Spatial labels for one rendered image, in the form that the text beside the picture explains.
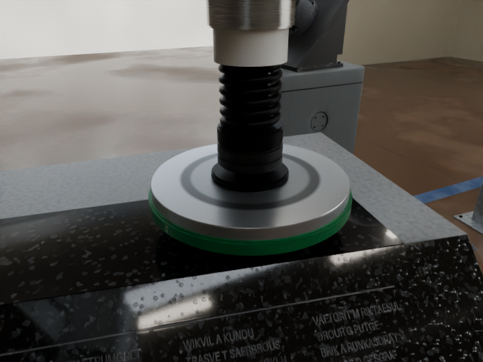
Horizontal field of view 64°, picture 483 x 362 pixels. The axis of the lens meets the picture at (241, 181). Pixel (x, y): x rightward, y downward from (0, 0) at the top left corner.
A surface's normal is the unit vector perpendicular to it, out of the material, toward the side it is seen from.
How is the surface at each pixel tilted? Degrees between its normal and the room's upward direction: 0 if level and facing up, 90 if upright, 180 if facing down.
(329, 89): 90
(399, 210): 0
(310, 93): 90
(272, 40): 90
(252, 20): 90
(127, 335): 45
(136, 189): 0
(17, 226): 0
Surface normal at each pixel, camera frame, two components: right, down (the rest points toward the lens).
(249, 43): -0.03, 0.44
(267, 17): 0.36, 0.41
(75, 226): 0.00, -0.90
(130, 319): 0.15, -0.33
